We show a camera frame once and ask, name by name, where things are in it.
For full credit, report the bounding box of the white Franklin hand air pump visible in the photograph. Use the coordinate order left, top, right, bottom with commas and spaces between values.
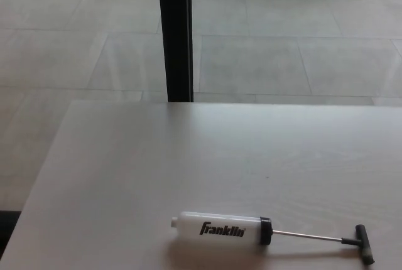
170, 210, 376, 265

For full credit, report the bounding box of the black vertical window frame post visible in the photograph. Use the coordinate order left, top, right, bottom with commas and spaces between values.
158, 0, 195, 104

